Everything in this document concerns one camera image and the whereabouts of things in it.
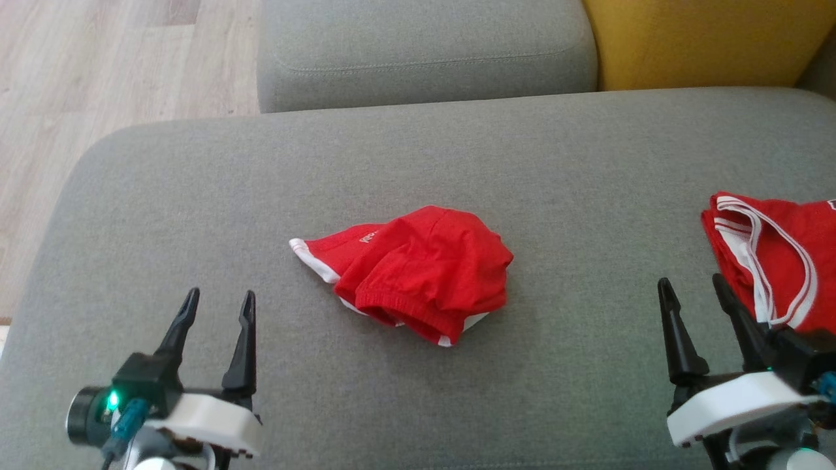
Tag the red shorts white waistband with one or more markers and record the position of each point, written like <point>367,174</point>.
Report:
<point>424,267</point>

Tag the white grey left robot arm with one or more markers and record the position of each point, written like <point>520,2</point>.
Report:
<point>153,463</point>

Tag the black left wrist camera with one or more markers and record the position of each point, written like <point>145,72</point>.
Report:
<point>147,378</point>

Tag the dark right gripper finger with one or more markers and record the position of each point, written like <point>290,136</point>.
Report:
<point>748,339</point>
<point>682,346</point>

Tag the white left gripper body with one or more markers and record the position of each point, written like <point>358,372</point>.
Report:
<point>209,424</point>

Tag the yellow sofa cushion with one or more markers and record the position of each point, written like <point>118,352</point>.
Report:
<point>705,39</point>

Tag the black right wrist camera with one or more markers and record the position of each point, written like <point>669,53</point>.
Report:
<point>803,356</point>

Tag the grey cushion corner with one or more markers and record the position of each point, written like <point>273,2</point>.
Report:
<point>821,75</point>

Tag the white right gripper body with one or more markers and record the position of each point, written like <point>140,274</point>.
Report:
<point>738,405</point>

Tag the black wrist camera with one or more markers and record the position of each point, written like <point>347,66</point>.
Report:
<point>147,378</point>
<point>803,356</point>

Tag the large grey sofa seat cushion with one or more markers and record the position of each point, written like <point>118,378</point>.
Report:
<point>424,163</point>

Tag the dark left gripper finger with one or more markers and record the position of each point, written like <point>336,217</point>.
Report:
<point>243,359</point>
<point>179,333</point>

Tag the grey sofa back cushion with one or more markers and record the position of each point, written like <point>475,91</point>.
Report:
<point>424,52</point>

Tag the red shirt white sleeves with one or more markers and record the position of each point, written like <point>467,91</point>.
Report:
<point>784,261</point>

